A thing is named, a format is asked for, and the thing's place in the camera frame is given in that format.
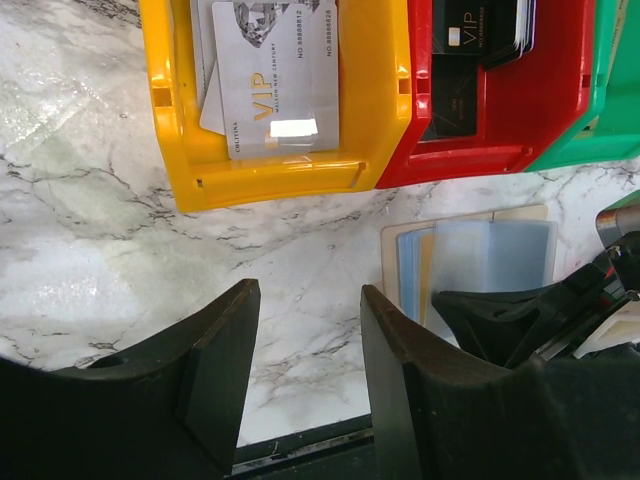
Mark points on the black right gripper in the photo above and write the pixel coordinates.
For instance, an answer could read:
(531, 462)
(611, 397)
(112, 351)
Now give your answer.
(590, 311)

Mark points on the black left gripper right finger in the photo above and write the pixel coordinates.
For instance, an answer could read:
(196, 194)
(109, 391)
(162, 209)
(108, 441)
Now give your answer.
(440, 413)

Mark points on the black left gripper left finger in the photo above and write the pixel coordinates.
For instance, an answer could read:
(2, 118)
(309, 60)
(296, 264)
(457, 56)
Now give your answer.
(168, 407)

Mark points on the gold card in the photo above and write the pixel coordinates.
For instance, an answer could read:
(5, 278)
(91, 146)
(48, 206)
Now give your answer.
(426, 251)

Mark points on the black card stack upright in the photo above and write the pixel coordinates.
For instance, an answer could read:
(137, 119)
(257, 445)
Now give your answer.
(511, 31)

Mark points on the black VIP card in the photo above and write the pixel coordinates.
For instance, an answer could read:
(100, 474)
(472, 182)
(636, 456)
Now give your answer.
(459, 27)

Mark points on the silver VIP card front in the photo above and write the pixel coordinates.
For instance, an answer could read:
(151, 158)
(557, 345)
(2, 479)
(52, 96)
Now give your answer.
(278, 75)

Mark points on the red plastic bin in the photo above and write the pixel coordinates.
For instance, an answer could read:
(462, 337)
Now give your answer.
(523, 107)

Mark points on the green plastic bin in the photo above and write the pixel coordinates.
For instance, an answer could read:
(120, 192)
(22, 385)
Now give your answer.
(609, 129)

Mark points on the yellow plastic bin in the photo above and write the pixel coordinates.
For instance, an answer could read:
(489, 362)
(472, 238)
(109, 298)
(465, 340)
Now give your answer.
(375, 110)

